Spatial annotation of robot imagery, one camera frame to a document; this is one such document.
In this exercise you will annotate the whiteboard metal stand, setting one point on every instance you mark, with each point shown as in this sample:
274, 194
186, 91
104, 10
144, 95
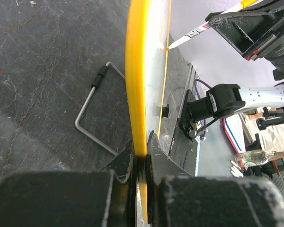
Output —
103, 117

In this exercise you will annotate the clear plastic bottle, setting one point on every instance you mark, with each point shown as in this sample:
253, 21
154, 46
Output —
254, 158

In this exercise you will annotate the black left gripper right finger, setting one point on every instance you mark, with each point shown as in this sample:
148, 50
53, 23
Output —
177, 199

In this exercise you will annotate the white marker with yellow cap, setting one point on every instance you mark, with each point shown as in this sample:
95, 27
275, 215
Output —
205, 26

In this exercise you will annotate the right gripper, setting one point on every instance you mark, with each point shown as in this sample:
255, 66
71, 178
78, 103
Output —
255, 32

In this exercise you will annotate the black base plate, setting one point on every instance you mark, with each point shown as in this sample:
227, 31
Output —
184, 149

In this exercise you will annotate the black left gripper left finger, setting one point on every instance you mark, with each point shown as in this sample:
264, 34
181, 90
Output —
103, 198

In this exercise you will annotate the whiteboard with yellow frame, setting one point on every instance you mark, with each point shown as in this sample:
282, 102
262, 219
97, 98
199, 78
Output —
137, 82

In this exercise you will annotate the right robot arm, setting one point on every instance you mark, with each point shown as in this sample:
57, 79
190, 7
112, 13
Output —
225, 100

